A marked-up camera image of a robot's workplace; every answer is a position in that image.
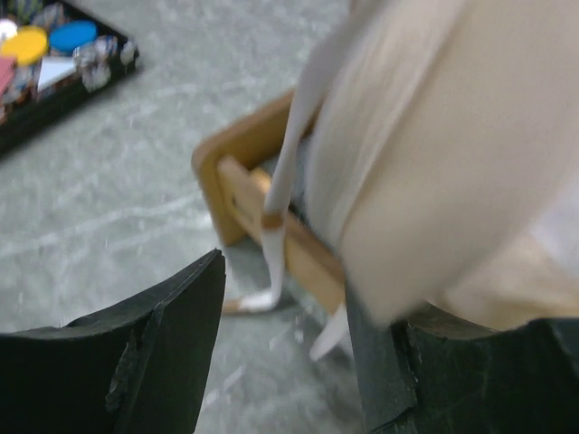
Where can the yellow round cap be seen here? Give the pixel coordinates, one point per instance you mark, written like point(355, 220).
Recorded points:
point(28, 46)

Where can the black open carrying case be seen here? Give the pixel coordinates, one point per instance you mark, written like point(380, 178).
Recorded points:
point(58, 83)

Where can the pink paper sheets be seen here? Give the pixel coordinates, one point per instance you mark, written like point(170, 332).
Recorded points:
point(7, 65)

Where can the bear print bed mattress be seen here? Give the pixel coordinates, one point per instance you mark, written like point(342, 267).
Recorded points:
point(443, 133)

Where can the blue round cap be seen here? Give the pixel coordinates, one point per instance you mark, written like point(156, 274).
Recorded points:
point(72, 35)

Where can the wooden pet bed frame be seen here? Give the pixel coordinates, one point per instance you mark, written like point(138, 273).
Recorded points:
point(227, 167)

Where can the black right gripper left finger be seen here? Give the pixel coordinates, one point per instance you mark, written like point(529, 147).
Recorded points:
point(139, 366)

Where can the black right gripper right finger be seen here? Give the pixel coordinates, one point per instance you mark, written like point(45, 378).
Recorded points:
point(413, 380)

